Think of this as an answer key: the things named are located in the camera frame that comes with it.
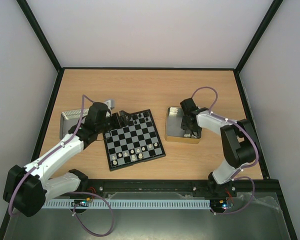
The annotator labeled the black and silver chessboard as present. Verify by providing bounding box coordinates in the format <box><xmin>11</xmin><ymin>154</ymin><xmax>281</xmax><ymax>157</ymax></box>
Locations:
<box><xmin>103</xmin><ymin>109</ymin><xmax>166</xmax><ymax>171</ymax></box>

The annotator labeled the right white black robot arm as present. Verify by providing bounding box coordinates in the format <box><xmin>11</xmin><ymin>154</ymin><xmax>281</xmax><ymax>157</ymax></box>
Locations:
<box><xmin>180</xmin><ymin>98</ymin><xmax>261</xmax><ymax>196</ymax></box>

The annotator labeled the silver square tin lid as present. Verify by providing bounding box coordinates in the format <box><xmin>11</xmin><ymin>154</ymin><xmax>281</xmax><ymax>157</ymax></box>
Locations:
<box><xmin>59</xmin><ymin>109</ymin><xmax>81</xmax><ymax>140</ymax></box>

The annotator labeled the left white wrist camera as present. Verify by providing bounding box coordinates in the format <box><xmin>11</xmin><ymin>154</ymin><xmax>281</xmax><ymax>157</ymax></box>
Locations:
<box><xmin>104</xmin><ymin>99</ymin><xmax>116</xmax><ymax>110</ymax></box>

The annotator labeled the gold square tin tray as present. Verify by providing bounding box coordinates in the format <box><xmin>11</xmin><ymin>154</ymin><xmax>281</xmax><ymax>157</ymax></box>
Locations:
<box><xmin>164</xmin><ymin>106</ymin><xmax>201</xmax><ymax>144</ymax></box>

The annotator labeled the light blue cable duct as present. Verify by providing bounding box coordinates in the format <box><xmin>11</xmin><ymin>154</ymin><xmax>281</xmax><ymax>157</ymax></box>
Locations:
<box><xmin>42</xmin><ymin>199</ymin><xmax>211</xmax><ymax>210</ymax></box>

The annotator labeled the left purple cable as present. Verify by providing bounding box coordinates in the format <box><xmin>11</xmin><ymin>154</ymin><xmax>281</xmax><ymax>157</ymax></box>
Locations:
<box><xmin>8</xmin><ymin>94</ymin><xmax>115</xmax><ymax>237</ymax></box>

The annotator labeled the black metal frame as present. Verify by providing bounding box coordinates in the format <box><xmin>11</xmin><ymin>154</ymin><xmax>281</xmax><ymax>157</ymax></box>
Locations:
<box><xmin>0</xmin><ymin>0</ymin><xmax>298</xmax><ymax>240</ymax></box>

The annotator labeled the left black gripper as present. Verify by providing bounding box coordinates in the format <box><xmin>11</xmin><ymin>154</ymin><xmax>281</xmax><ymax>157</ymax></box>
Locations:
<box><xmin>96</xmin><ymin>110</ymin><xmax>132</xmax><ymax>134</ymax></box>

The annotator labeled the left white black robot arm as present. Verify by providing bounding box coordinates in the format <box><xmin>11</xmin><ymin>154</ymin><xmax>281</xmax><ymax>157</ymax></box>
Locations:
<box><xmin>3</xmin><ymin>100</ymin><xmax>132</xmax><ymax>217</ymax></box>

